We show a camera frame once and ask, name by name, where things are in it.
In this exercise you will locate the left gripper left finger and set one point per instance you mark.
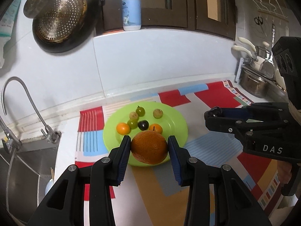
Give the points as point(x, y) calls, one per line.
point(64, 203)

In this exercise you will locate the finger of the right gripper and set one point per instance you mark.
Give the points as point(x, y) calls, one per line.
point(237, 128)
point(264, 112)

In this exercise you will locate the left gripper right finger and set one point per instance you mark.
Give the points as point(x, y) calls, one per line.
point(234, 203)

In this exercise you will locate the small brownish fruit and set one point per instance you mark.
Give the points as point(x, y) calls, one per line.
point(157, 113)

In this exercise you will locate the large orange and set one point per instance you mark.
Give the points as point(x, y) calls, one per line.
point(149, 147)

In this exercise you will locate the dark purple plum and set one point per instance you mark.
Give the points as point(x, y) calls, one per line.
point(143, 125)

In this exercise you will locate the green fruit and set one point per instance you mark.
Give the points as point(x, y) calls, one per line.
point(132, 123)
point(140, 111)

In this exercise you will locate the small orange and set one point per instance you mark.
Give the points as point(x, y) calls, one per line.
point(123, 128)

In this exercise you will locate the yellow speckled fruit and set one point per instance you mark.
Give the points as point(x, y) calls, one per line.
point(133, 115)

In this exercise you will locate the steel pot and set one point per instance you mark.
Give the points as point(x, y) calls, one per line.
point(257, 73)

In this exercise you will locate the blue bowl in sink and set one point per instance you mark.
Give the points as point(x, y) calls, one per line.
point(49, 186)

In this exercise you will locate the stainless steel sink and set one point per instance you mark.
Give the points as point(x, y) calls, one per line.
point(24, 177)

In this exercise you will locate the colourful patterned table mat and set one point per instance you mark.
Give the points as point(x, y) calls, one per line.
point(150, 195)

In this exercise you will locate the green plate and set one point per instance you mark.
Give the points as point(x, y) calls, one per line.
point(149, 125)

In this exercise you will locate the large chrome faucet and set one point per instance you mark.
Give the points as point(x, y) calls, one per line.
point(11, 141)

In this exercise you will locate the black scissors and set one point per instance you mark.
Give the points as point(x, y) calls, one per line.
point(260, 22)

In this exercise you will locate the dark wooden cabinet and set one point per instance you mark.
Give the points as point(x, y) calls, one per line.
point(216, 17)

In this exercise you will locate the blue soap bottle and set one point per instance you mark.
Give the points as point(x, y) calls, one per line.
point(131, 15)

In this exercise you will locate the hanging colander pan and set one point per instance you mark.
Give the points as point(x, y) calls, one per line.
point(66, 24)

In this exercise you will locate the tissue package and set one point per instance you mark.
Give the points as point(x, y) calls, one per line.
point(6, 27)

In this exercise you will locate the hanging brass ladle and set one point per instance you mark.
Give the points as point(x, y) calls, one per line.
point(36, 8)

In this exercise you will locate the white knife handles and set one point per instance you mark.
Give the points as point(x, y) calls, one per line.
point(252, 53)

